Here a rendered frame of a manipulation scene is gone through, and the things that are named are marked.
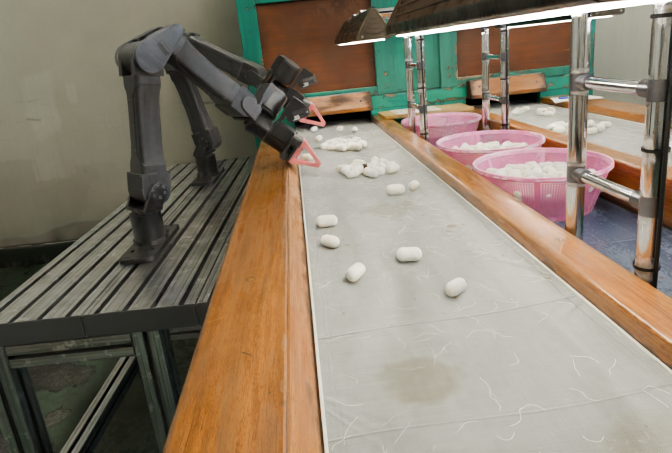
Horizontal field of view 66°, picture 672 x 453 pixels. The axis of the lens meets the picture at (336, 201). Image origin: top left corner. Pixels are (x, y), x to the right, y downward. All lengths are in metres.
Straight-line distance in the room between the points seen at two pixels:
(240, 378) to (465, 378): 0.20
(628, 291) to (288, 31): 1.64
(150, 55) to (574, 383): 0.90
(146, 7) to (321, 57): 1.23
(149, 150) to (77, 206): 2.19
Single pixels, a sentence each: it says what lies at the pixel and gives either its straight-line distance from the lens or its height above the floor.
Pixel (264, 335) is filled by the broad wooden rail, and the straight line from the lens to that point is 0.54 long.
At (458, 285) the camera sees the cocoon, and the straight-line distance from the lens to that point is 0.62.
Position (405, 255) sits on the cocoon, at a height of 0.75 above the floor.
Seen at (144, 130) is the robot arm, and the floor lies 0.91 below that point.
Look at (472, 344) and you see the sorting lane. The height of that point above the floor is 0.74.
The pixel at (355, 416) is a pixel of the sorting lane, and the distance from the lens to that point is 0.46.
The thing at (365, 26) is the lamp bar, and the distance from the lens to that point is 1.25.
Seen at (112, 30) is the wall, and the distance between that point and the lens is 3.04.
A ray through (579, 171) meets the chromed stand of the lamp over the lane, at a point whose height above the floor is 0.85.
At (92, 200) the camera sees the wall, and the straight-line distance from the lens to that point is 3.23.
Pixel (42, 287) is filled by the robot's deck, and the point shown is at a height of 0.67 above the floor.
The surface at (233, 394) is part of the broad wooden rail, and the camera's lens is 0.47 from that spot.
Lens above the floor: 1.03
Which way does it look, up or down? 16 degrees down
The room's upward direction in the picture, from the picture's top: 6 degrees counter-clockwise
